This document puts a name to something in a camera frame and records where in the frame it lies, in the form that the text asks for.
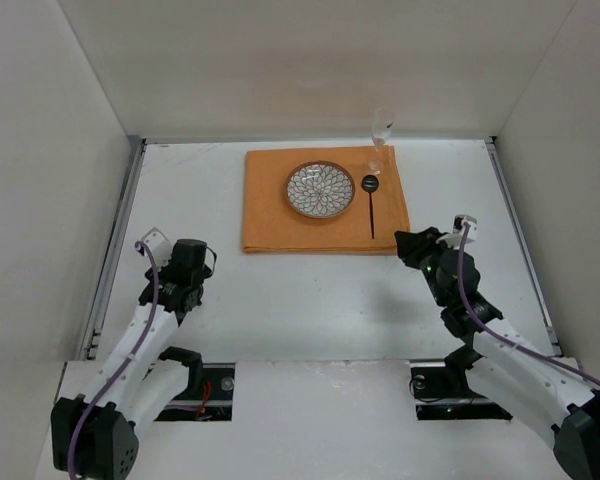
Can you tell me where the black spoon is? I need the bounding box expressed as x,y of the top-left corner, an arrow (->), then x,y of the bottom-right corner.
361,174 -> 379,239

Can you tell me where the orange cloth placemat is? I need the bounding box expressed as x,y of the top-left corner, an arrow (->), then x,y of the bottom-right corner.
242,146 -> 411,254

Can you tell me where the floral patterned ceramic plate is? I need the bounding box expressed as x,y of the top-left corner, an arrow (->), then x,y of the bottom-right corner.
284,161 -> 356,220

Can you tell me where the clear wine glass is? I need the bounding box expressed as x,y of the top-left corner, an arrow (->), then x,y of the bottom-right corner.
368,107 -> 395,175

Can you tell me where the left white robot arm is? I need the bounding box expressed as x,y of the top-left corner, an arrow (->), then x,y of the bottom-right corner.
50,233 -> 215,479

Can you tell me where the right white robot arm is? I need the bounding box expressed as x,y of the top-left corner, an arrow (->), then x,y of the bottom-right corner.
394,216 -> 600,479

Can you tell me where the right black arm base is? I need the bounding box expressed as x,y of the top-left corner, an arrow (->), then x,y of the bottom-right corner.
408,346 -> 512,421

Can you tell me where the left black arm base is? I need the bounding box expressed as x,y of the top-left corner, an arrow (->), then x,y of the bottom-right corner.
145,347 -> 236,422

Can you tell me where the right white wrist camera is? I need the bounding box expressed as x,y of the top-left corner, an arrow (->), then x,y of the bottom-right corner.
436,215 -> 478,249

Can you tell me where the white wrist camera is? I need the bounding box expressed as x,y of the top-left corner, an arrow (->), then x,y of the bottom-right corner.
436,215 -> 478,249
134,227 -> 173,268

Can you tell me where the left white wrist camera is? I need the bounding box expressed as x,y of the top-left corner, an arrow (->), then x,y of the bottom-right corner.
134,227 -> 173,268

